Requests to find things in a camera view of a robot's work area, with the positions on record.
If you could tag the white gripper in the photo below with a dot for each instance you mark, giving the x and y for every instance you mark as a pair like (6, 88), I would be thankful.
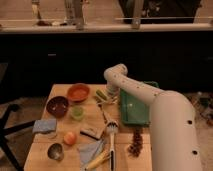
(112, 91)

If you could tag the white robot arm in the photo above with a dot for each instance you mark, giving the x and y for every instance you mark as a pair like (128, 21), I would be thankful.
(174, 145)

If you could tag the orange-red bowl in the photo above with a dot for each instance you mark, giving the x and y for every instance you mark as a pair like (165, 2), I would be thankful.
(78, 92)

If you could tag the dark red bowl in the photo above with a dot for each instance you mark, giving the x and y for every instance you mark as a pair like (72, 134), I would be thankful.
(57, 106)

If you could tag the silver fork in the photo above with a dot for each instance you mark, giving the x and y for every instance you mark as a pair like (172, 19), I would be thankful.
(104, 114)

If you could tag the white dish brush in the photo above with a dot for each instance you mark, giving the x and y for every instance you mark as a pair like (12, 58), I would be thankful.
(112, 130)

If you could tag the green plastic tray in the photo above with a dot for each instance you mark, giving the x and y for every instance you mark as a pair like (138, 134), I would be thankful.
(134, 109)

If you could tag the small green cup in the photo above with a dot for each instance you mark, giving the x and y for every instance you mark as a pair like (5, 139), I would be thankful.
(77, 113)

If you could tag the dark sponge block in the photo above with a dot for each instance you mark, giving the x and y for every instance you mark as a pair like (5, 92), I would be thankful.
(92, 132)

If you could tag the orange round fruit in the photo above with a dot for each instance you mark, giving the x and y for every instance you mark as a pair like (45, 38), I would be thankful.
(70, 138)

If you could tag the grey-blue cloth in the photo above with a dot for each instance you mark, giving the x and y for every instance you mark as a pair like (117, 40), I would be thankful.
(89, 151)

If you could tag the yellow banana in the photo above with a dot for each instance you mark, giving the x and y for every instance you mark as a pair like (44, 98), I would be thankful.
(104, 155)

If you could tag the blue folded cloth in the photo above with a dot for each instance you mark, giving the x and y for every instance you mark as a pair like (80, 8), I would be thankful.
(44, 126)

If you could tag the small metal cup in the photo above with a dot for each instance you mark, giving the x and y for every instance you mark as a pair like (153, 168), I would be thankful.
(55, 152)

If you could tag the black office chair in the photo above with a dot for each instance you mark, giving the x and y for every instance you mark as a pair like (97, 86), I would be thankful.
(11, 139)

